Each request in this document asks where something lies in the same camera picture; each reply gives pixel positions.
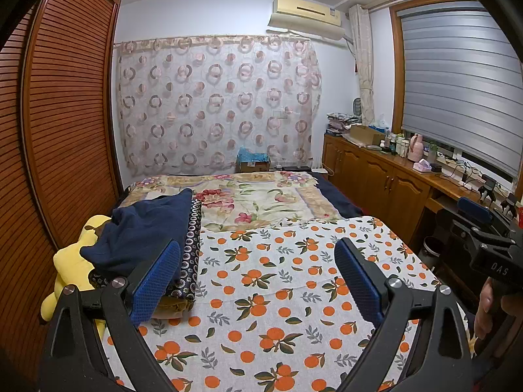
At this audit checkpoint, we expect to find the navy printed t-shirt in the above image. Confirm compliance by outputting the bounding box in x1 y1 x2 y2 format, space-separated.
80 188 192 276

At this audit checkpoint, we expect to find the person's right hand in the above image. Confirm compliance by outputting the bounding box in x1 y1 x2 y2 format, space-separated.
474 278 494 340

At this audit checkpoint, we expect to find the small trash bin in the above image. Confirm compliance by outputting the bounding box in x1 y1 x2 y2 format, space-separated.
419 236 443 271

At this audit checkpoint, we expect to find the pink tissue pack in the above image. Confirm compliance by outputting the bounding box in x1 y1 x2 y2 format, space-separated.
413 158 432 172

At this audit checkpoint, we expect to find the pink kettle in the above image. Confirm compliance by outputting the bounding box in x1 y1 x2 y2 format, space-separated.
408 134 424 163

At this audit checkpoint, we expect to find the yellow plush toy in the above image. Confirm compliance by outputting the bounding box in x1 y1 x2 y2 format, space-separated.
40 215 110 321

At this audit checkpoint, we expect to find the wooden sideboard cabinet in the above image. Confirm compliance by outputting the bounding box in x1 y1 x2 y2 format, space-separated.
322 135 480 251

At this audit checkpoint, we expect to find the olive green folded garment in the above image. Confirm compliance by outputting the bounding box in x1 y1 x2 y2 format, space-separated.
156 296 194 312

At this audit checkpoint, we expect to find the flat cardboard box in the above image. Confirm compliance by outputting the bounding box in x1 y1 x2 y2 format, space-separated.
349 124 385 146

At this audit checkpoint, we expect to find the navy medallion patterned folded cloth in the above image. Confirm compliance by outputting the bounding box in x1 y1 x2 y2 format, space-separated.
94 197 201 299

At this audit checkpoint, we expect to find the navy blue blanket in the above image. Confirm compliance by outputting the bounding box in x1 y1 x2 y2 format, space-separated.
311 172 363 219

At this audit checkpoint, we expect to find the grey window blind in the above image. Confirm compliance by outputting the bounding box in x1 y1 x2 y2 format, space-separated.
398 1 522 178

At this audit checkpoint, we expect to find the orange fruit print bedsheet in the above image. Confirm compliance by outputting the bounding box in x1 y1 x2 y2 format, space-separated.
99 215 477 392

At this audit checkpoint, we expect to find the wooden louvered wardrobe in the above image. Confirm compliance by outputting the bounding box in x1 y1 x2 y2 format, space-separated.
1 0 122 391

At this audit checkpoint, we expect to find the floral rose quilt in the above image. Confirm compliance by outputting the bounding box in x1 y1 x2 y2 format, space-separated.
121 171 341 232

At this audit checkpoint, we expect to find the beige side curtain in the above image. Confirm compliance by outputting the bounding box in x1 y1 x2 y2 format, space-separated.
348 5 375 126

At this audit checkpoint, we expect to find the cardboard box with blue cloth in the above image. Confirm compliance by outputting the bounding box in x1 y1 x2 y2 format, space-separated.
236 147 270 172

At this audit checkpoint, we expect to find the circle patterned sheer curtain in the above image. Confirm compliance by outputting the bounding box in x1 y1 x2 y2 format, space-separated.
115 36 322 178

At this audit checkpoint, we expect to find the wall air conditioner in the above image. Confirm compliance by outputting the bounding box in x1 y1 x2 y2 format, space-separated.
269 0 346 41

